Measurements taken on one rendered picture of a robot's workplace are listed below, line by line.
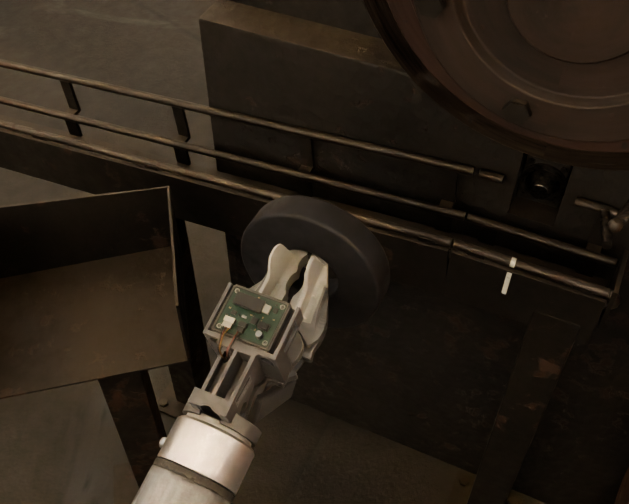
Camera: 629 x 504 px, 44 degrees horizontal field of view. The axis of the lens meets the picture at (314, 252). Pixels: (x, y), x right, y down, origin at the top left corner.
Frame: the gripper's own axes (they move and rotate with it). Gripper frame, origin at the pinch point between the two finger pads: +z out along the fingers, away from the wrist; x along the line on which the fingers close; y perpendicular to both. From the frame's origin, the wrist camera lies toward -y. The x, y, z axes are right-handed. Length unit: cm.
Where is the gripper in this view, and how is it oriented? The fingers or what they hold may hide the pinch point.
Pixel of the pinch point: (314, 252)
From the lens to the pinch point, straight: 77.2
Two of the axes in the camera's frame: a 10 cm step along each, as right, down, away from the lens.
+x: -9.1, -3.0, 2.9
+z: 4.0, -8.3, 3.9
